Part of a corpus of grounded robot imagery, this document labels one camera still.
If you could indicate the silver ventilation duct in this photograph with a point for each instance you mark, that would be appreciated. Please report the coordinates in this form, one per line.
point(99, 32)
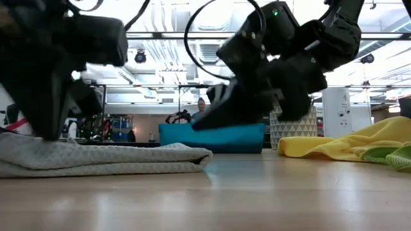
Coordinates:
point(208, 16)

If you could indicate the black computer monitor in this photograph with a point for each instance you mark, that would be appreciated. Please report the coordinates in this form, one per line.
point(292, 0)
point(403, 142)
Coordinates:
point(12, 112)

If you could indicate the teal plastic bin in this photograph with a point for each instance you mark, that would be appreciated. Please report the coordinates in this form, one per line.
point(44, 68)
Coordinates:
point(224, 139)

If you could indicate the black ceiling spotlight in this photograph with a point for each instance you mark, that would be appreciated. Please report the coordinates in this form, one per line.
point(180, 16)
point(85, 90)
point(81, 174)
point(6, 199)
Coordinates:
point(140, 56)
point(367, 59)

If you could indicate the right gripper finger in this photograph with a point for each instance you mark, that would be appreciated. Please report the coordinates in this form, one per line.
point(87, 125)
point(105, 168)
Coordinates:
point(244, 102)
point(216, 93)

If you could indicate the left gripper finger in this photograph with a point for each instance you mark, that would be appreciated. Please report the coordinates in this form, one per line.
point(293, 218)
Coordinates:
point(85, 101)
point(45, 102)

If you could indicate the white column with switches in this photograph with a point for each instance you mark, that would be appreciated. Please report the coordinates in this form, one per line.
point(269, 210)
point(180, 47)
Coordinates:
point(335, 112)

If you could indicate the green microfiber towel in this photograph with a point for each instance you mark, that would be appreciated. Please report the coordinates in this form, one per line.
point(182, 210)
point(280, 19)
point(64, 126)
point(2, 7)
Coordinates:
point(398, 160)

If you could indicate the black background robot arm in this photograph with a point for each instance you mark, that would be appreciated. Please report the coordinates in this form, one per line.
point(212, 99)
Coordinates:
point(180, 116)

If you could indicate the grey microfiber towel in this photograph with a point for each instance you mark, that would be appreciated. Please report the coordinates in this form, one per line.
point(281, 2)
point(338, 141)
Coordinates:
point(96, 157)

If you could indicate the red bar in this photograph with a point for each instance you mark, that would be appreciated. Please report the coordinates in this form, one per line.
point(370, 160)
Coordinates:
point(19, 124)

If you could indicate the black overhead light rail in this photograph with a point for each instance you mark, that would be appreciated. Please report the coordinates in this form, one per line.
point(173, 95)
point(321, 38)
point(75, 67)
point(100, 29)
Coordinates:
point(160, 36)

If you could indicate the yellow microfiber towel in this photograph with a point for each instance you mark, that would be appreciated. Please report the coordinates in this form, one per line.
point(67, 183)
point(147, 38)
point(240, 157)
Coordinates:
point(369, 138)

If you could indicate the succulent in patterned pot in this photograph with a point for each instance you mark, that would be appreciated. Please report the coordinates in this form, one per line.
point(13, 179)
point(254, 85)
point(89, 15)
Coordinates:
point(295, 131)

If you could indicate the person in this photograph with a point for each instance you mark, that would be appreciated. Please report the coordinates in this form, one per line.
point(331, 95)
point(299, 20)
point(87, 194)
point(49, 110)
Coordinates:
point(200, 112)

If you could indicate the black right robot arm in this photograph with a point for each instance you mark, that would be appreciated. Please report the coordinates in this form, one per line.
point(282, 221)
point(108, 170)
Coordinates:
point(340, 35)

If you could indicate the black aluminium table frame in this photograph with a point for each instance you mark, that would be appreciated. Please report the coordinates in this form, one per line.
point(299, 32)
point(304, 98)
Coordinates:
point(144, 144)

